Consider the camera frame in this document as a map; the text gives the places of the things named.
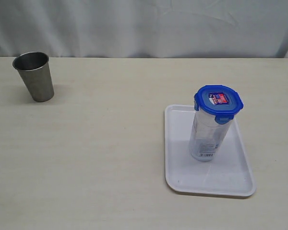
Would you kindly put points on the clear plastic tall container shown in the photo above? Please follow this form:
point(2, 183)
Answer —
point(207, 135)

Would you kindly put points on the blue container lid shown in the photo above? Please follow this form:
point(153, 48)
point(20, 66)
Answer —
point(218, 100)

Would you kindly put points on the stainless steel cup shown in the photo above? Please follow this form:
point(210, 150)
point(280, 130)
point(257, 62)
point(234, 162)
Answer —
point(33, 68)

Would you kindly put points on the white background curtain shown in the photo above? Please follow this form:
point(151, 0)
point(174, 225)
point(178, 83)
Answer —
point(145, 28)

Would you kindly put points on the white plastic tray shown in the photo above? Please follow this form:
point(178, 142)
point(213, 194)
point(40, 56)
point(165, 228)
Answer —
point(228, 174)

